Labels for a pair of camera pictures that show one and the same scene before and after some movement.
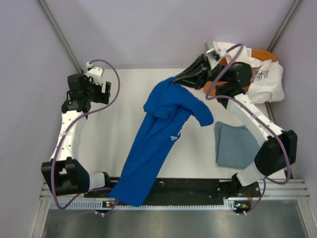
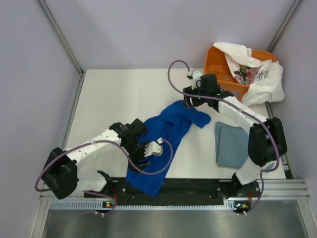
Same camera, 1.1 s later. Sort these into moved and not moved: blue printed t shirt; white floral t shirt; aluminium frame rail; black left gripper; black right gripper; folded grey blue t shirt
Moved: black right gripper; black left gripper; blue printed t shirt
Not moved: aluminium frame rail; folded grey blue t shirt; white floral t shirt
